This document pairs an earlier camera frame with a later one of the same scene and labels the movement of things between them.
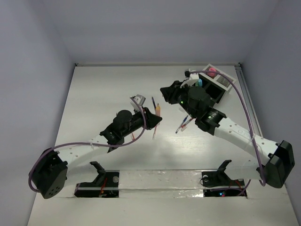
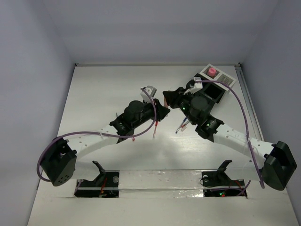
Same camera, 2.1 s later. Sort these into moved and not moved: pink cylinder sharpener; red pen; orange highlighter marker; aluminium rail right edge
Moved: orange highlighter marker
Not moved: red pen; aluminium rail right edge; pink cylinder sharpener
